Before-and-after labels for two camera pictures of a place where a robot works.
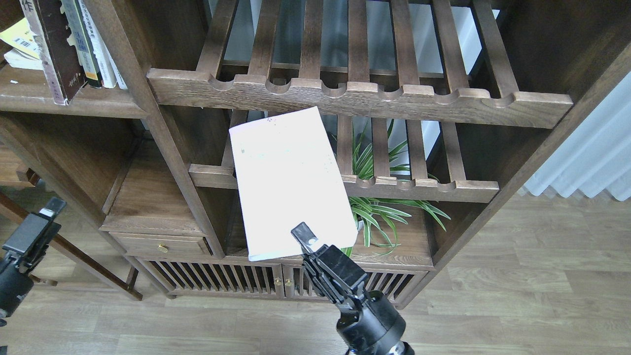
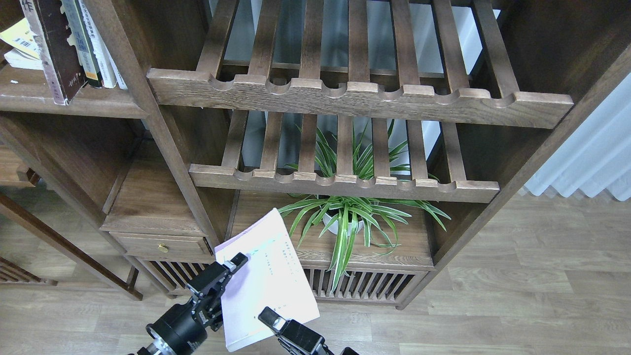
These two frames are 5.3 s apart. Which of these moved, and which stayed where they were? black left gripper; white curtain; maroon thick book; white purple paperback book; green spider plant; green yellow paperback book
Moved: black left gripper; white purple paperback book
Stayed: green yellow paperback book; green spider plant; white curtain; maroon thick book
